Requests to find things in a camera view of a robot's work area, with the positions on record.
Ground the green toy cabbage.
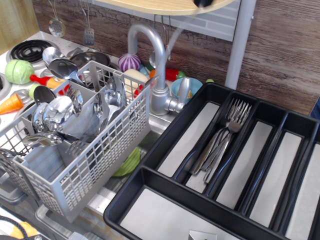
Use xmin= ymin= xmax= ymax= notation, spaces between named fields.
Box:
xmin=4 ymin=59 xmax=35 ymax=85

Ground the red toy pepper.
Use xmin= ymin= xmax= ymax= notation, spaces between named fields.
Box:
xmin=165 ymin=68 xmax=186 ymax=82

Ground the grey metal pole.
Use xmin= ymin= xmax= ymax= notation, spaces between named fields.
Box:
xmin=224 ymin=0 xmax=257 ymax=90

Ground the hanging small spatula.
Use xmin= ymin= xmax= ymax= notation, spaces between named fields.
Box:
xmin=80 ymin=0 xmax=95 ymax=46

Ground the large silver spoon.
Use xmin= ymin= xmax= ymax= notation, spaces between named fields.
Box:
xmin=42 ymin=95 xmax=73 ymax=132
xmin=48 ymin=58 xmax=84 ymax=86

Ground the silver toy faucet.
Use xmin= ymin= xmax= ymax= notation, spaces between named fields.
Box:
xmin=127 ymin=21 xmax=191 ymax=116

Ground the large silver spoon back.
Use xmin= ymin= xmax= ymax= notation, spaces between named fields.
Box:
xmin=48 ymin=58 xmax=84 ymax=86

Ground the pile of forks in tray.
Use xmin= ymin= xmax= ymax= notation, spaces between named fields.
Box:
xmin=189 ymin=98 xmax=252 ymax=183

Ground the black coil stove burner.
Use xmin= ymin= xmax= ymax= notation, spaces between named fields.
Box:
xmin=9 ymin=39 xmax=52 ymax=63

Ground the green toy leaf plate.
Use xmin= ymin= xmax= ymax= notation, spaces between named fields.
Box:
xmin=112 ymin=147 xmax=141 ymax=177

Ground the black cutlery tray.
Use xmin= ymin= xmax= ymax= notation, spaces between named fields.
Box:
xmin=103 ymin=83 xmax=320 ymax=240

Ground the silver spoon middle compartment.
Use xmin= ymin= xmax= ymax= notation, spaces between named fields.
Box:
xmin=104 ymin=75 xmax=126 ymax=108

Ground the hanging slotted spoon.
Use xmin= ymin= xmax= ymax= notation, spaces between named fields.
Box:
xmin=48 ymin=0 xmax=66 ymax=38

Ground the silver fork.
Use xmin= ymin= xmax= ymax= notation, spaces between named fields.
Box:
xmin=165 ymin=27 xmax=184 ymax=61

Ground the light blue toy bowl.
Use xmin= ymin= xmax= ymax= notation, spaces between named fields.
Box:
xmin=171 ymin=78 xmax=203 ymax=100

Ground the wooden round shelf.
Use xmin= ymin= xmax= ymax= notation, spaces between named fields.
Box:
xmin=92 ymin=0 xmax=234 ymax=16

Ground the grey plastic cutlery basket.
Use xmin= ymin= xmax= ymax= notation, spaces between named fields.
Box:
xmin=0 ymin=61 xmax=150 ymax=222

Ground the large silver spoon front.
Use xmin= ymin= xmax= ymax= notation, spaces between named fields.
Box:
xmin=42 ymin=95 xmax=73 ymax=132

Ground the green toy apple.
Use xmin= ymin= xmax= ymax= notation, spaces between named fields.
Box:
xmin=28 ymin=83 xmax=40 ymax=100

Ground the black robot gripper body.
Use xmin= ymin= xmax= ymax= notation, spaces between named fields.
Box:
xmin=193 ymin=0 xmax=214 ymax=7

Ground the orange toy carrot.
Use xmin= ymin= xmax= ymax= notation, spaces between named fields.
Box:
xmin=0 ymin=93 xmax=24 ymax=115

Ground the purple toy onion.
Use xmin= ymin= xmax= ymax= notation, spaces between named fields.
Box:
xmin=118 ymin=53 xmax=141 ymax=72

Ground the silver fork low in basket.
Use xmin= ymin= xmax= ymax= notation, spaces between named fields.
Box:
xmin=57 ymin=131 xmax=89 ymax=157

